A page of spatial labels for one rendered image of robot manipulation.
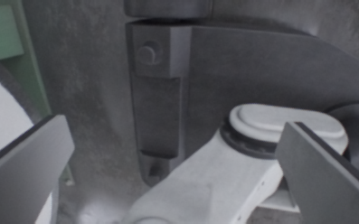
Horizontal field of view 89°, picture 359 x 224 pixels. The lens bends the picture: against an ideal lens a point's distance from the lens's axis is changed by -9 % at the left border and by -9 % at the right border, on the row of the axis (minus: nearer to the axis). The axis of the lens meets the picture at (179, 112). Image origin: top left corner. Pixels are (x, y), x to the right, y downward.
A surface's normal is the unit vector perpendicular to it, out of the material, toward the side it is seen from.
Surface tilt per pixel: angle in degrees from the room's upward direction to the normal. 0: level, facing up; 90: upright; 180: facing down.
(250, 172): 90
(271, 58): 0
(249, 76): 0
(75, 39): 0
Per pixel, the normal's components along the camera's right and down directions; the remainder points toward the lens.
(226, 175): 0.03, -0.86
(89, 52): -0.21, 0.49
